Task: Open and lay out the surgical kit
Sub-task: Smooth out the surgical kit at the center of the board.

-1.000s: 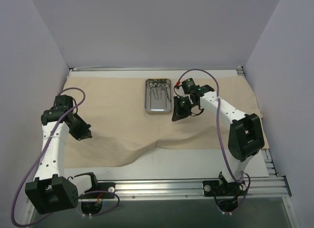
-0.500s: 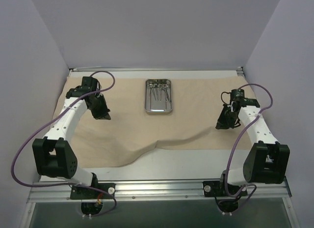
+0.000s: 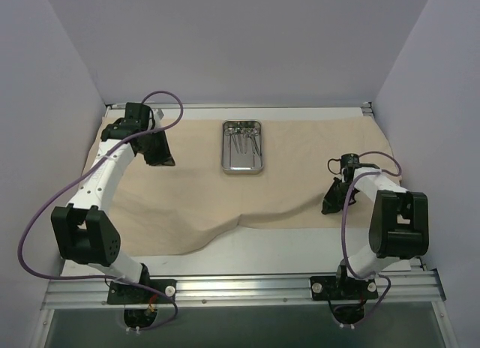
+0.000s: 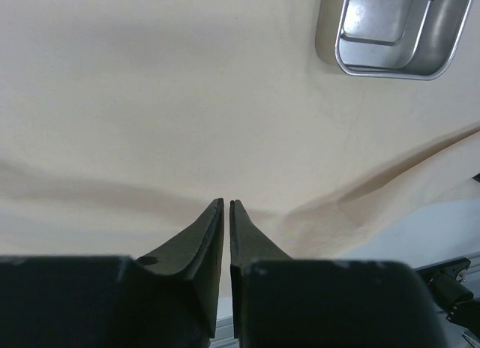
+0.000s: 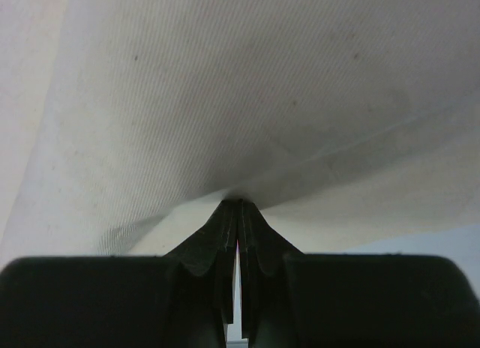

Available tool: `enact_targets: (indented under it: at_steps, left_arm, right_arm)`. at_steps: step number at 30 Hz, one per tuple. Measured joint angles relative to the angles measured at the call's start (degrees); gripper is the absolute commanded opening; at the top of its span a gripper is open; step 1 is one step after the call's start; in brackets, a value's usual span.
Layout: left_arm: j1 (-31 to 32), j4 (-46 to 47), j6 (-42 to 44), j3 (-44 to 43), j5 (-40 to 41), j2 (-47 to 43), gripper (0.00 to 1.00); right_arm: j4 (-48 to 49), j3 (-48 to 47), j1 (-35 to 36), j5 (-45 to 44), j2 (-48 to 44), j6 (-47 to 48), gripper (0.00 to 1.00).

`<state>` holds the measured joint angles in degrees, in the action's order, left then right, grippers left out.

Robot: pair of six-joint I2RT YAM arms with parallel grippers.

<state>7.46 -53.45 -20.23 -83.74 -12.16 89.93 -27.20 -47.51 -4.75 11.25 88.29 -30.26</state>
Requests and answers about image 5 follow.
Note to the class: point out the beige cloth wrap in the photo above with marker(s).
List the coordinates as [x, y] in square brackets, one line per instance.
[345, 121]

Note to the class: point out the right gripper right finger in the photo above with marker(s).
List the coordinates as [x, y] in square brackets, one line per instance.
[266, 314]

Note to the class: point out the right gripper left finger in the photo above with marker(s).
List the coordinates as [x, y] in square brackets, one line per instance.
[202, 303]

